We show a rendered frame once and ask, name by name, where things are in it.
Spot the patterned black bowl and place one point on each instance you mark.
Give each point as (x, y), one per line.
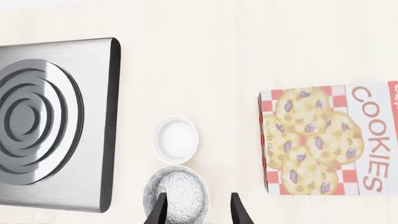
(183, 186)

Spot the white ramekin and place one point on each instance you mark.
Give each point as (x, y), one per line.
(175, 140)

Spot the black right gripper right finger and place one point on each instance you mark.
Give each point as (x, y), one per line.
(239, 210)

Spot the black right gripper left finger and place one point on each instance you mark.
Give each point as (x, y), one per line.
(158, 211)

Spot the flat stove plate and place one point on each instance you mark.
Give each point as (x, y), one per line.
(46, 121)

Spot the printed cookies box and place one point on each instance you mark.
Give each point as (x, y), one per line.
(326, 140)

